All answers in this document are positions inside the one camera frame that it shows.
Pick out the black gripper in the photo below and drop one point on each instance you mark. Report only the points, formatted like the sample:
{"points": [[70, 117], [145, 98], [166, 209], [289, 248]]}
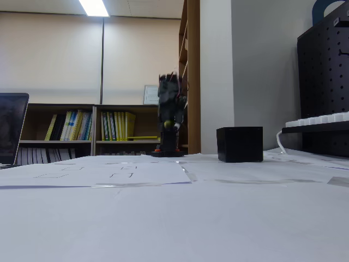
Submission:
{"points": [[171, 112]]}

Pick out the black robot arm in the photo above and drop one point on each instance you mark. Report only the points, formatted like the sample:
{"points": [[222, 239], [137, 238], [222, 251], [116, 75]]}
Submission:
{"points": [[167, 142]]}

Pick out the black square bin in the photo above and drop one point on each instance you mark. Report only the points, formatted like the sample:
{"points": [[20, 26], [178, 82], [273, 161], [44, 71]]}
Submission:
{"points": [[240, 144]]}

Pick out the low wooden bookshelf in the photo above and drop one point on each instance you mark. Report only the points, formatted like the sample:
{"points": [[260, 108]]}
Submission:
{"points": [[35, 122], [144, 122]]}

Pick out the framed white certificate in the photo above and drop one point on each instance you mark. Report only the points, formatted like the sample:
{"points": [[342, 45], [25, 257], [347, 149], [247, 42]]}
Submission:
{"points": [[150, 95]]}

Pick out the yellow flat folder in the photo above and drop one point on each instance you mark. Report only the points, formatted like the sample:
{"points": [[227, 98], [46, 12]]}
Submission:
{"points": [[141, 137]]}

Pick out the yellow binder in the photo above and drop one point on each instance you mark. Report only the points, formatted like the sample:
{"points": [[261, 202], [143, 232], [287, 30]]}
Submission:
{"points": [[130, 126]]}

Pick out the tall wooden bookshelf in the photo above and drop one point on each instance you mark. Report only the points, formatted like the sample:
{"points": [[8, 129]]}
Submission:
{"points": [[194, 82]]}

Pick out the white paper with drawn squares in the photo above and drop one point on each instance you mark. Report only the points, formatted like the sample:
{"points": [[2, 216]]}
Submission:
{"points": [[155, 172]]}

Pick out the black binder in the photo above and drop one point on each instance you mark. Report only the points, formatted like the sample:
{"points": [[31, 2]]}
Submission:
{"points": [[58, 128]]}

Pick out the ceiling light panel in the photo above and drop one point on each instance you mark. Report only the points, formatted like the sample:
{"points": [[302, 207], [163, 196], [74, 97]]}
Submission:
{"points": [[94, 7]]}

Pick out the white power strip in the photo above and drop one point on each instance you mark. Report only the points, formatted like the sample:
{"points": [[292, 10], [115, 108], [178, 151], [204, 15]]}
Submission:
{"points": [[319, 120]]}

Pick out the black pegboard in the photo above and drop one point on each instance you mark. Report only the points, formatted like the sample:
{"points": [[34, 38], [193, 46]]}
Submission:
{"points": [[321, 82]]}

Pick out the dark laptop screen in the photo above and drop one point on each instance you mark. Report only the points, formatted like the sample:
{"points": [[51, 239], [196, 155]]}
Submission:
{"points": [[12, 128]]}

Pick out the blue curved object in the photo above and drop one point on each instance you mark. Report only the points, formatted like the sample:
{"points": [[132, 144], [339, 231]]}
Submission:
{"points": [[317, 11]]}

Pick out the black pegboard hook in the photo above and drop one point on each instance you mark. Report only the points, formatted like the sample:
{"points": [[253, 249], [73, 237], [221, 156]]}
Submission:
{"points": [[344, 52]]}

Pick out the grey wall conduit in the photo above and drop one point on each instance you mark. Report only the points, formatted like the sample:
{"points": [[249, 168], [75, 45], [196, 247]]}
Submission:
{"points": [[102, 60]]}

